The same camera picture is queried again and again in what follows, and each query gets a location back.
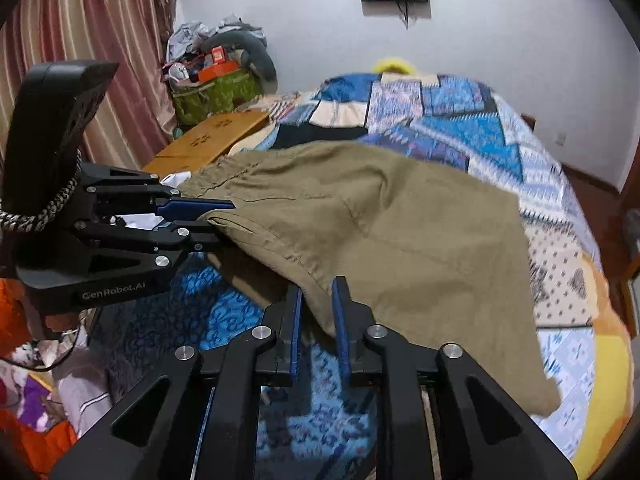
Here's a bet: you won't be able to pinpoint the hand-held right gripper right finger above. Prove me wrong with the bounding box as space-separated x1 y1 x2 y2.
331 276 581 480

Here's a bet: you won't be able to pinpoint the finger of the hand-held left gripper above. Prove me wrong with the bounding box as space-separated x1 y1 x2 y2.
79 162 237 222
74 220 233 272

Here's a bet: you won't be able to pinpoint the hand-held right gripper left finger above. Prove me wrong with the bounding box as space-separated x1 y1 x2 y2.
50 284 303 480

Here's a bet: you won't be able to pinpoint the khaki pants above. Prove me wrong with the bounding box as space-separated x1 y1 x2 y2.
177 141 562 417

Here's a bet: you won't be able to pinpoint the white cloth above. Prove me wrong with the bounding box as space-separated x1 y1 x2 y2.
112 171 194 234

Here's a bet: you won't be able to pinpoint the orange wooden board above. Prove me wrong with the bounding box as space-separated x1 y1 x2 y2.
141 109 271 177

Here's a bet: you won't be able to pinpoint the green fabric bag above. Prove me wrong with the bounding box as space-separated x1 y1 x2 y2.
171 67 264 127

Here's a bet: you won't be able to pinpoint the striped pink curtain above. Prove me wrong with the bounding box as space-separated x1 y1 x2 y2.
0 0 179 173

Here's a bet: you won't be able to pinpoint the orange box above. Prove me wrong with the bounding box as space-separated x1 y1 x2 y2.
198 60 239 84

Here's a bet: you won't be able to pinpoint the pile of grey clothes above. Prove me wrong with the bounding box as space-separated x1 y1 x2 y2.
166 14 269 63

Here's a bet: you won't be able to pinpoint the grey plush cushion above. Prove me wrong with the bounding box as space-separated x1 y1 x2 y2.
200 27 279 84

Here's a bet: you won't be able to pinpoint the pale grey cloth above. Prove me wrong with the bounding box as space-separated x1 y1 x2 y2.
54 354 114 437

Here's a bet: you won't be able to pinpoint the orange floral blanket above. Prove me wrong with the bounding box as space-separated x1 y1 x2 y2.
0 279 79 477

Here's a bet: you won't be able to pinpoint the blue patchwork quilt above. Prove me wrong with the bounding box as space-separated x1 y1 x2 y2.
90 72 608 478

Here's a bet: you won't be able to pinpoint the yellow pillow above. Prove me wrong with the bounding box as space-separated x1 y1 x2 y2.
373 56 419 75

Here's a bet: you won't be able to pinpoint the yellow bed sheet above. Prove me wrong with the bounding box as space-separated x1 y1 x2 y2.
569 259 637 479

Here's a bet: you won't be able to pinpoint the braided rope lanyard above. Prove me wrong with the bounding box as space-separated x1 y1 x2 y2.
0 148 84 234

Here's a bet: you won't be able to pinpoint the thin black cable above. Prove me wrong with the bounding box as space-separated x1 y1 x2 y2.
0 312 94 374

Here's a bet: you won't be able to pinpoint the black screen cable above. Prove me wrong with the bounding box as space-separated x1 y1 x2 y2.
396 1 419 31

